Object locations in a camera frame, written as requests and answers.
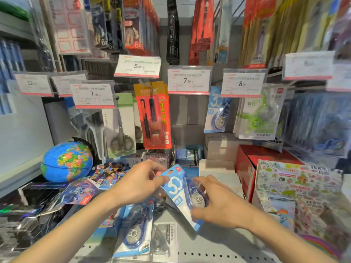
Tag person's left hand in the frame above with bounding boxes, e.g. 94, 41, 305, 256
109, 159, 169, 209

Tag person's right hand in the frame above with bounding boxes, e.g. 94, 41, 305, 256
190, 175, 256, 230

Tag blue correction tape pack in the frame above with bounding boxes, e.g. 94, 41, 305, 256
155, 164, 210, 232
113, 199, 155, 258
204, 86, 234, 134

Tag clear large correction tape pack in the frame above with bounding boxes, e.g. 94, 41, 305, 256
151, 222, 179, 263

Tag green correction tape pack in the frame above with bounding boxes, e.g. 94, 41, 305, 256
234, 84, 288, 140

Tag person's left forearm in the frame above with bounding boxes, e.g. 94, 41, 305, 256
11, 194, 124, 263

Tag person's right forearm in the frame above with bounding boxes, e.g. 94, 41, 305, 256
246, 213, 338, 263

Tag small white boxes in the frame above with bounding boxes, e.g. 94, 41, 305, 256
115, 152, 147, 169

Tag blue cartoon card box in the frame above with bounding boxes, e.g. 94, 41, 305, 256
92, 161, 132, 189

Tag small patterned box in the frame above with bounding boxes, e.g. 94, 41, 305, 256
146, 149, 172, 169

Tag pony sticker bag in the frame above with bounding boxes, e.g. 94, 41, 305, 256
260, 198, 297, 233

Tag red cardboard box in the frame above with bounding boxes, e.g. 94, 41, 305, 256
235, 145, 305, 203

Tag purple card pack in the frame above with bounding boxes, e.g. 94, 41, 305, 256
56, 178, 101, 206

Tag stack of blue flat packs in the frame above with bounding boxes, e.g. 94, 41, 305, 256
175, 146, 204, 167

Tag plain beige cardboard box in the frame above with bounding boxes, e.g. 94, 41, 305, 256
204, 133, 246, 162

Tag green card scissors pack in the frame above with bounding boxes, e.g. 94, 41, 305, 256
105, 93, 137, 159

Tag stack of red pen packs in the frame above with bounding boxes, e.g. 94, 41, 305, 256
133, 81, 173, 150

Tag blue globe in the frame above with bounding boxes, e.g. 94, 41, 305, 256
40, 141, 94, 183

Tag white printed sticker box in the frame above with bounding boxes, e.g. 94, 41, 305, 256
253, 160, 345, 206

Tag clear pack with black item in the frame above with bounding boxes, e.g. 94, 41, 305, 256
271, 101, 291, 144

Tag stack of printed sticker bags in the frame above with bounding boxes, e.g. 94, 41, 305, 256
295, 198, 351, 260

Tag black holographic card holder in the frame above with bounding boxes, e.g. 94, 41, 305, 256
0, 182, 69, 252

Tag row of clear sticker bags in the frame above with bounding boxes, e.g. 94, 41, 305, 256
285, 90, 351, 159

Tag row of black ink packs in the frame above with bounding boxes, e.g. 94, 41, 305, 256
166, 0, 180, 65

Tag row of black yellow packs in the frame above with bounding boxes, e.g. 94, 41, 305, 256
87, 0, 124, 54

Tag row of red slim packs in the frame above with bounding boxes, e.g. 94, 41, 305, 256
188, 0, 215, 66

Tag white slim pack blue label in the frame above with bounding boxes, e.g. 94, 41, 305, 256
215, 0, 233, 64

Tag rack of assorted pens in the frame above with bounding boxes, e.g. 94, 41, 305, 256
0, 38, 27, 115

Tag white label sticker pack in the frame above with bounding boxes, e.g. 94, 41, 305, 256
46, 0, 93, 56

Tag row of blue-topped packs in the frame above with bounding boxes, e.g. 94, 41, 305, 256
323, 0, 343, 50

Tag clear-handled scissors pack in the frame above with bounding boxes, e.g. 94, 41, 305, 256
64, 97, 107, 159

